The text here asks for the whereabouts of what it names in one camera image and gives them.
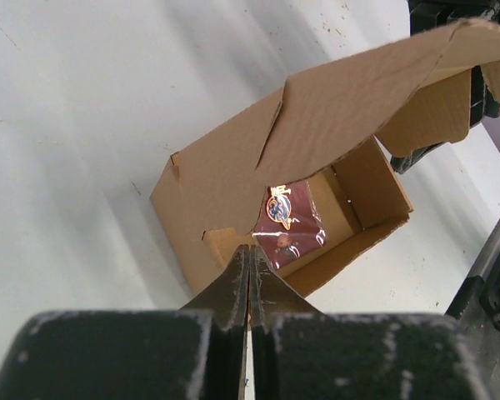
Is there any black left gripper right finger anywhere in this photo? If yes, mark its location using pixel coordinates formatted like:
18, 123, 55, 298
249, 246, 494, 399

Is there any small red packet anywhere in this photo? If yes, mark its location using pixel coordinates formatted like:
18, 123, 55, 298
252, 181, 327, 270

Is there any brown cardboard box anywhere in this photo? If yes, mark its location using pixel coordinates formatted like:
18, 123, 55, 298
149, 19, 500, 300

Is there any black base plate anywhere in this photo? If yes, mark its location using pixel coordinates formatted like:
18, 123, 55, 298
446, 220, 500, 399

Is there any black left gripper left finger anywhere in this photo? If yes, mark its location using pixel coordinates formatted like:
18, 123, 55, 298
0, 245, 250, 399

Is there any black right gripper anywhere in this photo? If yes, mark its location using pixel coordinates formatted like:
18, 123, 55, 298
389, 0, 500, 175

